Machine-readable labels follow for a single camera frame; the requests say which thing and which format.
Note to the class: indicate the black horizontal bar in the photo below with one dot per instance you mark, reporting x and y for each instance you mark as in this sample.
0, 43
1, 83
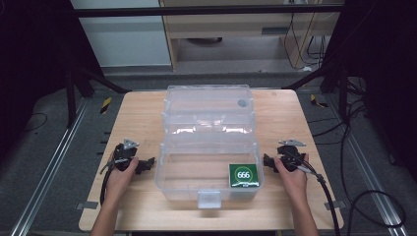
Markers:
196, 11

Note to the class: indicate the light wooden desk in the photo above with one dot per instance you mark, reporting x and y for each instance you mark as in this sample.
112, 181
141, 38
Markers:
229, 29

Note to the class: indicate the yellow black tape strip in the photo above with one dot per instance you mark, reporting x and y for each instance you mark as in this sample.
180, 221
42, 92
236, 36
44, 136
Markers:
317, 101
105, 105

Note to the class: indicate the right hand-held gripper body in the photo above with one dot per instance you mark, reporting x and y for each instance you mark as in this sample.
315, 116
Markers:
290, 155

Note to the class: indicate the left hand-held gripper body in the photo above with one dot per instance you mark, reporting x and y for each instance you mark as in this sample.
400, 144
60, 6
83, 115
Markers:
123, 156

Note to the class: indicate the aluminium floor rail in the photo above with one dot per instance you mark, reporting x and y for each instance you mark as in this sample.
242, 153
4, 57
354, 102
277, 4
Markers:
49, 167
370, 170

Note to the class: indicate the person's left hand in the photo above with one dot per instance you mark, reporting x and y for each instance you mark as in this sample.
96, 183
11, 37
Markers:
120, 179

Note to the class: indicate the person's right hand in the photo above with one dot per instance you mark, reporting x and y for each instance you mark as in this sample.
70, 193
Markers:
293, 183

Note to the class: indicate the small green box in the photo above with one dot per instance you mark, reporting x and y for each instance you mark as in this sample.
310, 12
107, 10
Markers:
244, 175

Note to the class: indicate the black metal stand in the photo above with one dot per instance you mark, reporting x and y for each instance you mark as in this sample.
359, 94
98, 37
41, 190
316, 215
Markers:
331, 82
82, 88

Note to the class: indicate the clear plastic storage box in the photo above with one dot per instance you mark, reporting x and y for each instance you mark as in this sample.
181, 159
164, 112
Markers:
209, 144

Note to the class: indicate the grey tape piece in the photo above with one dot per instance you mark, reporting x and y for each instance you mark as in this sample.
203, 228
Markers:
86, 205
335, 205

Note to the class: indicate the white cabinet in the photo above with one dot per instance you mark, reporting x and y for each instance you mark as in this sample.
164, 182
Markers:
124, 36

